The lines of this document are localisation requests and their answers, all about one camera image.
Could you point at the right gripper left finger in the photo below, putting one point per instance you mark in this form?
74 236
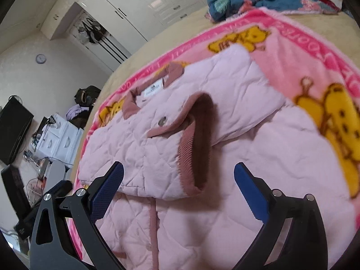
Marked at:
51 244

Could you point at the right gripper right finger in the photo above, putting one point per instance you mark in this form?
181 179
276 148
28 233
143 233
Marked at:
292 235

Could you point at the pink quilted jacket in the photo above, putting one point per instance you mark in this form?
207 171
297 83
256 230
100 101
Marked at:
179 137

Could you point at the purple clothes pile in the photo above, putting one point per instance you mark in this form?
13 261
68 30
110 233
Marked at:
74 111

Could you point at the white drawer dresser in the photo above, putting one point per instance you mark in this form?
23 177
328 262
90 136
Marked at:
59 140

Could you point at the black backpack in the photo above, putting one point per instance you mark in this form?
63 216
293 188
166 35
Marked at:
86 97

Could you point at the white room door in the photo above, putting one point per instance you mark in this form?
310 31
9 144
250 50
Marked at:
108 54

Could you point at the hanging black bags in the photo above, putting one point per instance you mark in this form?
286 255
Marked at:
90 31

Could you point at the pink bear fleece blanket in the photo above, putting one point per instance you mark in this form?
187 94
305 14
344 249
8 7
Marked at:
261 89

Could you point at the tan bed sheet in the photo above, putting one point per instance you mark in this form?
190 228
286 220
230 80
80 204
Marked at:
312 59

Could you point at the black wall television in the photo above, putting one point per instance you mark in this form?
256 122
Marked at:
15 121

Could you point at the round wall clock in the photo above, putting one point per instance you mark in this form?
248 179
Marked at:
40 59

